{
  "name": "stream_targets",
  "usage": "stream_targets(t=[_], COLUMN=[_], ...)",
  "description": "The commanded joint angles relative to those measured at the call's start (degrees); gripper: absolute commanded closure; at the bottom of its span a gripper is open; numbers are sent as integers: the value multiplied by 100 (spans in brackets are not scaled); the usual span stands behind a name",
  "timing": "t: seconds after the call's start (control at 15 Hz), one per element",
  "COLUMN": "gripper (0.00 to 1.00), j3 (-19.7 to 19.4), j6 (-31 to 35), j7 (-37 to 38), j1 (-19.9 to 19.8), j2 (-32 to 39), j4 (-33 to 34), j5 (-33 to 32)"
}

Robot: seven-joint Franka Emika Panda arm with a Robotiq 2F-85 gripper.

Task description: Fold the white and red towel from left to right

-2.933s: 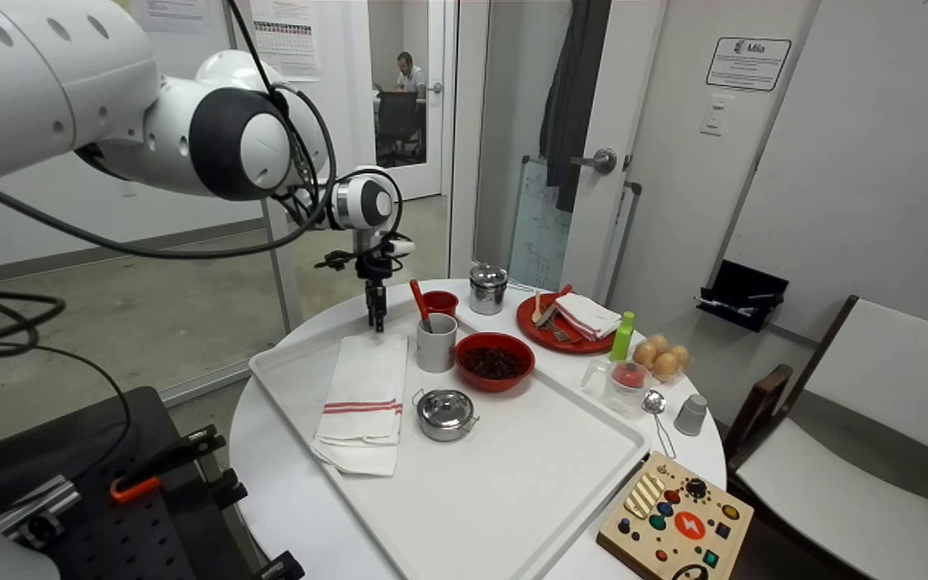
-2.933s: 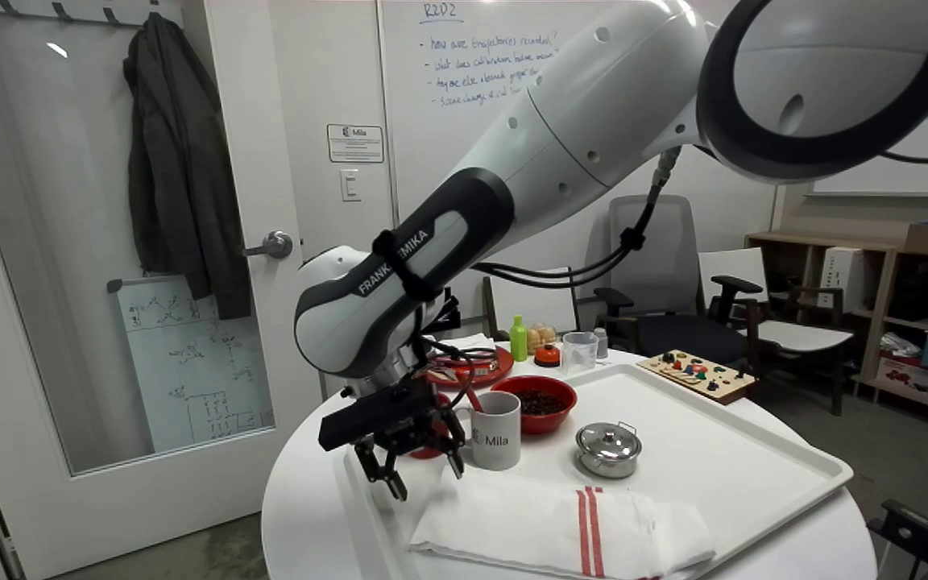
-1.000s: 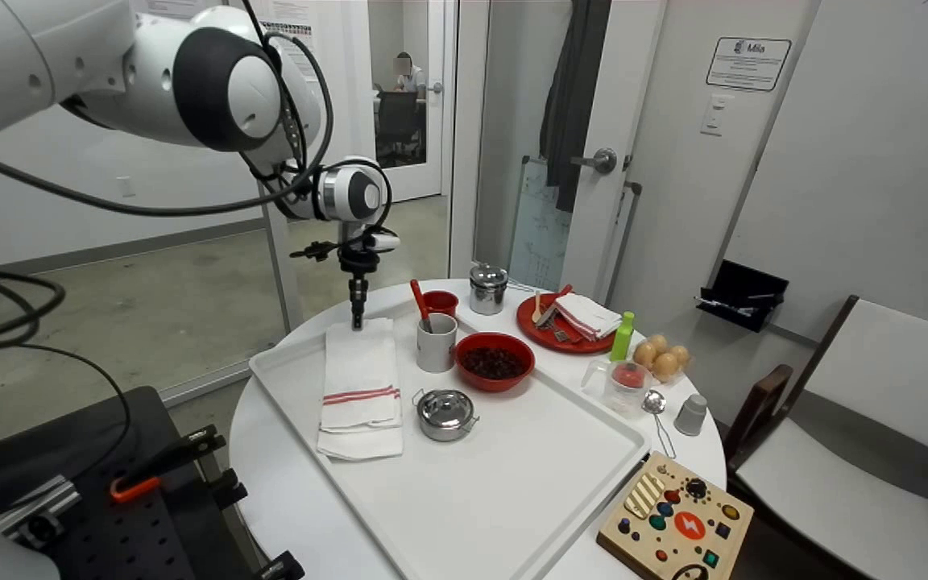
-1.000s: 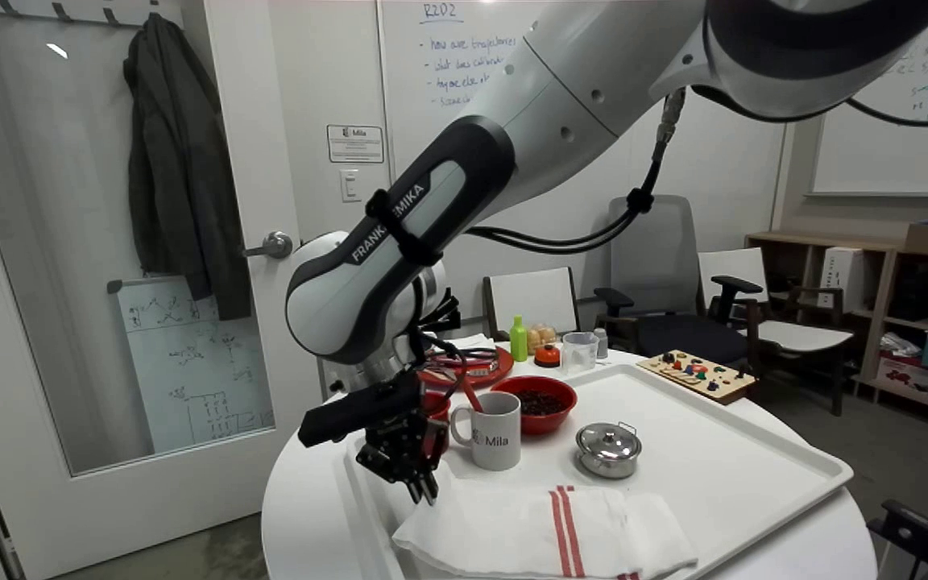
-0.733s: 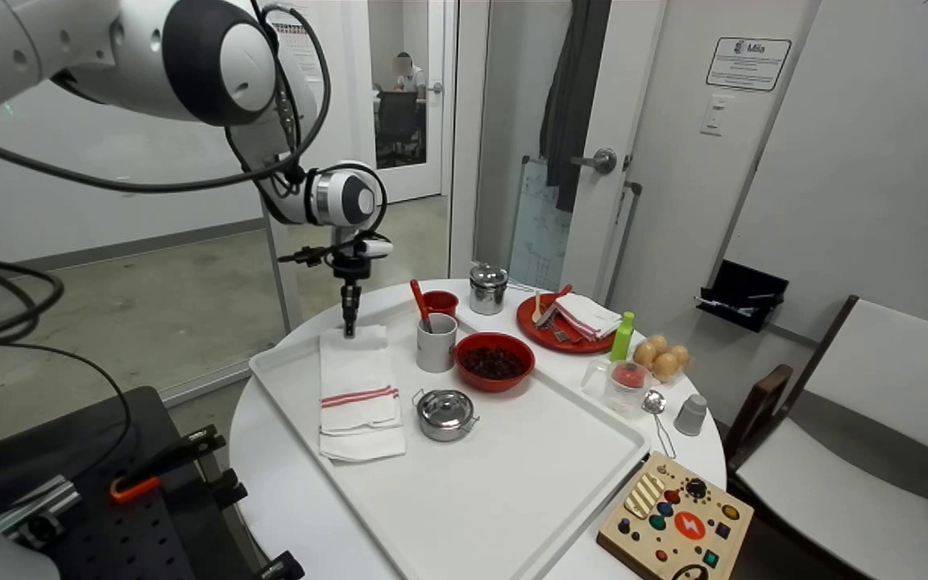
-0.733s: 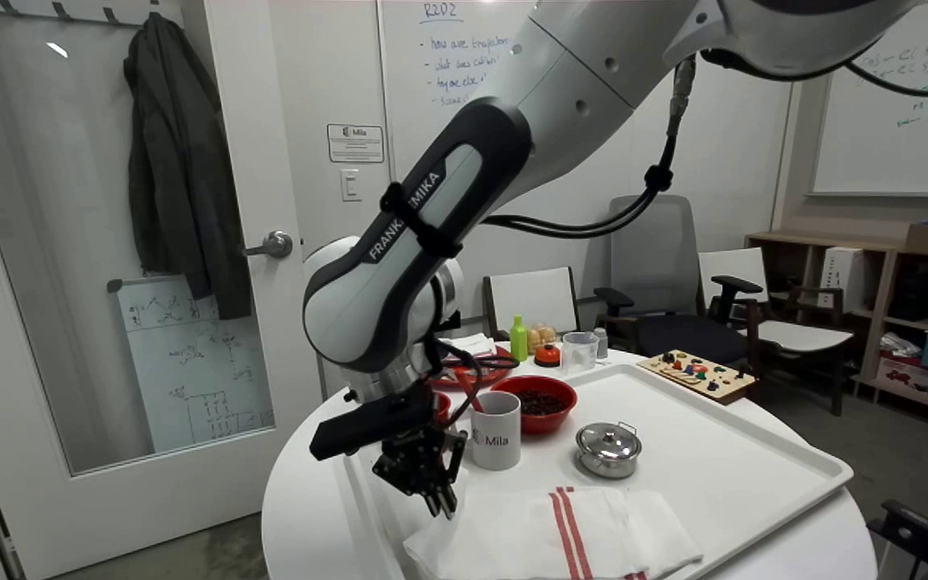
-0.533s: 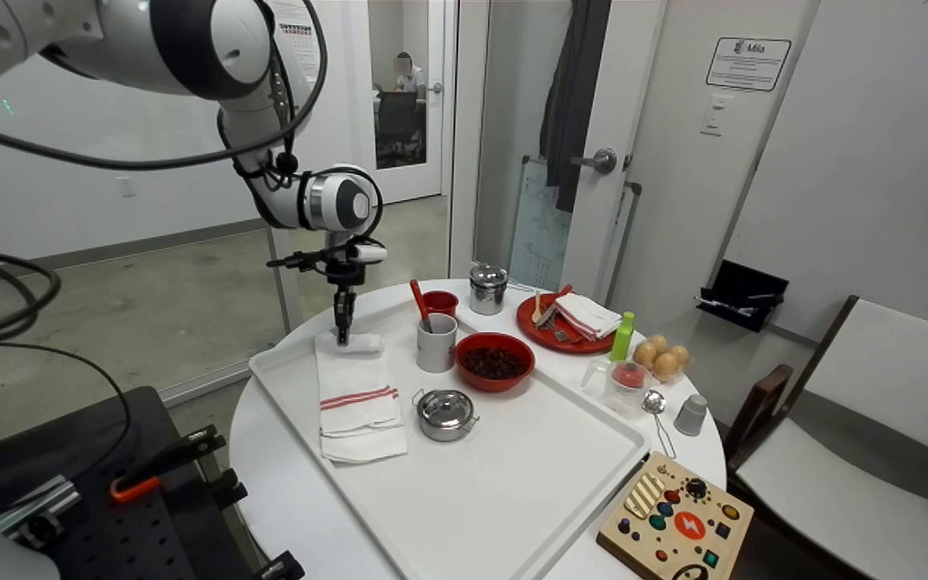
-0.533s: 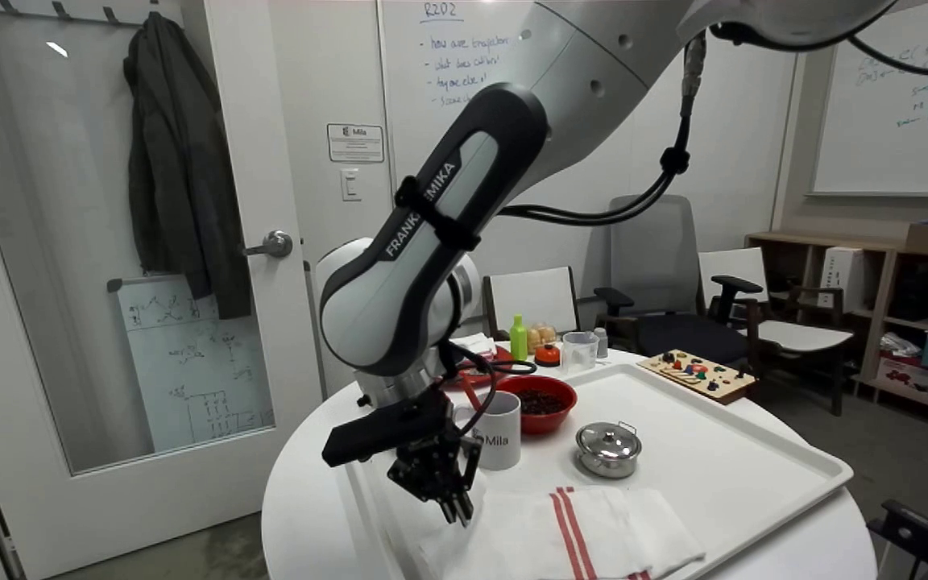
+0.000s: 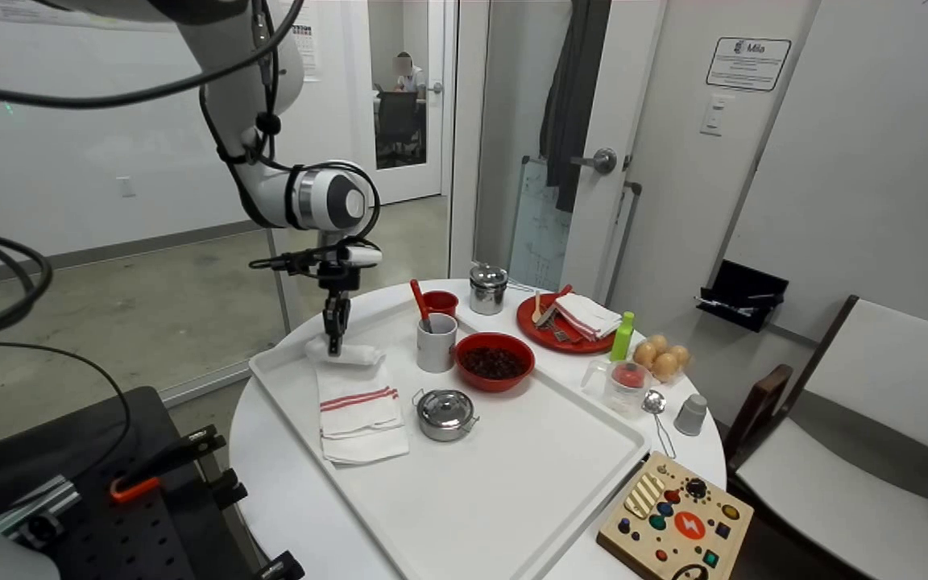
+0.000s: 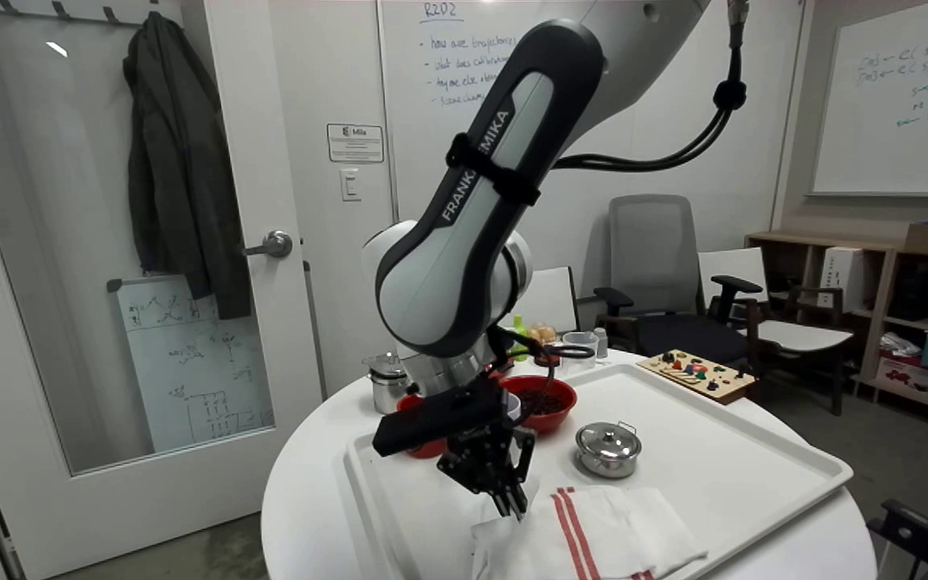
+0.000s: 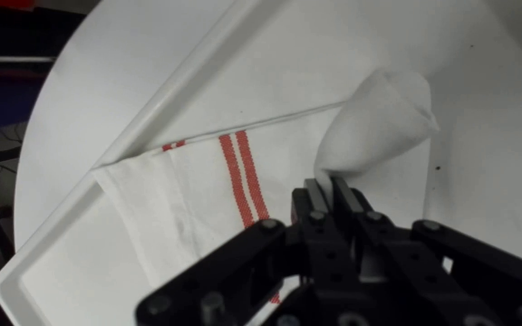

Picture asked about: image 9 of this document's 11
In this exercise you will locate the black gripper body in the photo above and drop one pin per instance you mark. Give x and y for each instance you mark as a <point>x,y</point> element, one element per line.
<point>340,284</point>

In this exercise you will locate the white towel with red stripes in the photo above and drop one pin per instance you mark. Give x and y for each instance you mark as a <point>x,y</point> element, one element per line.
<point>363,423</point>

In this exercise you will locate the white grey Franka robot arm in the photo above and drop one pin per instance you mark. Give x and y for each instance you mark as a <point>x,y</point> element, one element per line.
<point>259,180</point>

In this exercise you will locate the white mug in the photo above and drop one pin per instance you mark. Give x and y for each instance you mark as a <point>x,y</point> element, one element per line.
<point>437,345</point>

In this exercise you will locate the red mug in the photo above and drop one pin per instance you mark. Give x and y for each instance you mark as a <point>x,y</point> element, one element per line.
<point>444,303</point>

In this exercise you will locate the round silver lidded tin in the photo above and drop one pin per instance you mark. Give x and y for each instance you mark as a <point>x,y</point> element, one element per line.
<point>446,415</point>

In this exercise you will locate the silver lidded canister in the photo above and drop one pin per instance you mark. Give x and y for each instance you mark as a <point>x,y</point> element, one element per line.
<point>488,292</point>

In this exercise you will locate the red bowl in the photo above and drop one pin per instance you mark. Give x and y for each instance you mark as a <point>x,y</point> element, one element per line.
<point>495,362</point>

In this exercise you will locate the red plate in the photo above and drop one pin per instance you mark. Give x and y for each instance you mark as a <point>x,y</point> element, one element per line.
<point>537,325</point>

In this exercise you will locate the white plastic tray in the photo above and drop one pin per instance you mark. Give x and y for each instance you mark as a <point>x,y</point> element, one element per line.
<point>485,484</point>

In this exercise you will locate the person in background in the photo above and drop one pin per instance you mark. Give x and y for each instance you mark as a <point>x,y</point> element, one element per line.
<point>407,71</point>

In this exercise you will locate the white folded cloth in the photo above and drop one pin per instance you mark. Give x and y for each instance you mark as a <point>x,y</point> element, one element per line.
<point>590,315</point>

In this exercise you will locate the clear plastic container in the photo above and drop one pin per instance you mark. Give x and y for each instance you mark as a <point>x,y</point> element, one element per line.
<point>606,390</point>

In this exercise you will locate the small green bottle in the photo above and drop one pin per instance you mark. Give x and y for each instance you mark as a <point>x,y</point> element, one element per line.
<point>623,336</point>

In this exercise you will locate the small orange red item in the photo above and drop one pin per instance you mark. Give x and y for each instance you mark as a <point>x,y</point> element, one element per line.
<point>628,374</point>

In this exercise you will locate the dark hanging jacket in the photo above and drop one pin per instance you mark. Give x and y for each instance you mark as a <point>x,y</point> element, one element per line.
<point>571,97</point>

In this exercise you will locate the brown egg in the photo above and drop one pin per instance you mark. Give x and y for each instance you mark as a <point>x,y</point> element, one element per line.
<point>647,353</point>
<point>666,366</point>
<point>681,353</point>

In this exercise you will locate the black cart with breadboard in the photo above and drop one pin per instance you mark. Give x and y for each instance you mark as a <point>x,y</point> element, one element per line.
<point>89,517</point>

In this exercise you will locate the silver spoon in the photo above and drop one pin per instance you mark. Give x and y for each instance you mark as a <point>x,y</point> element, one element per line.
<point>655,405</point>

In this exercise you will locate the small silver metal cup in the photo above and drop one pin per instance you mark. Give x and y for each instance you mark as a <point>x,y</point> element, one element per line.
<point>690,415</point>

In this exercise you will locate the wooden busy board toy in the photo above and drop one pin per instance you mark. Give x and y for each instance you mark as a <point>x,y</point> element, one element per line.
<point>676,521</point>

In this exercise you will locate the black open case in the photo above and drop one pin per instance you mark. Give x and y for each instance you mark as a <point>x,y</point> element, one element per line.
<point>742,292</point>

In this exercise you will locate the chair with white seat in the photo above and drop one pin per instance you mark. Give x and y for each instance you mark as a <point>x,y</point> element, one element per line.
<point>871,429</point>

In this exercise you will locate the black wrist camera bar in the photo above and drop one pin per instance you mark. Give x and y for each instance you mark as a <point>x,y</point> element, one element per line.
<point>313,260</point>

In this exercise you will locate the white wall sign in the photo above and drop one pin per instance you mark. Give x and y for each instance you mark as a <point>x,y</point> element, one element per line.
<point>748,62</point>

